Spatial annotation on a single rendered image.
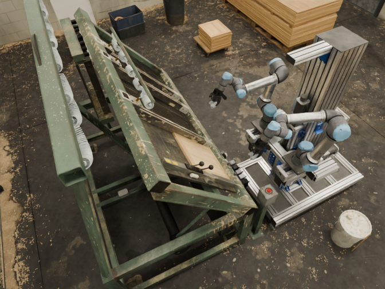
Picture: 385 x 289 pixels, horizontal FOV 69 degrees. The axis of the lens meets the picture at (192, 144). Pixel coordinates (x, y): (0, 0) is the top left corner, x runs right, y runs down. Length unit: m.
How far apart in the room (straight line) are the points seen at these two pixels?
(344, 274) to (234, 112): 2.53
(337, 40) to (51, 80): 1.85
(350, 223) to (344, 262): 0.45
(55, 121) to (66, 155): 0.23
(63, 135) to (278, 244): 2.64
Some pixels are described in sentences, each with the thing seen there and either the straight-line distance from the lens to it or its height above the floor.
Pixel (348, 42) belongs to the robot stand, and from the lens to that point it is 2.32.
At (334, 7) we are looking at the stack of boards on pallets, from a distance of 6.09.
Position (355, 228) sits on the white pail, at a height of 0.35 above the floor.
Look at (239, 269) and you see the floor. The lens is 3.27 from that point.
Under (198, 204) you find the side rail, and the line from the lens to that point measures 1.96.
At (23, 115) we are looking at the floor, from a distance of 5.31.
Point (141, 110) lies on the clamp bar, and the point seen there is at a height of 1.68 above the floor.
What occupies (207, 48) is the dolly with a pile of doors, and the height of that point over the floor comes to 0.13.
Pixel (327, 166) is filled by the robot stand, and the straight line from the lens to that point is 2.89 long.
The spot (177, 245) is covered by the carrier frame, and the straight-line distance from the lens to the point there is 2.50.
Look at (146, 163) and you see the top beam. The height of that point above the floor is 1.85.
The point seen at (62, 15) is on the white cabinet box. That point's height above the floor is 0.91.
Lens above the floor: 3.14
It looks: 51 degrees down
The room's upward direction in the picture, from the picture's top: 4 degrees counter-clockwise
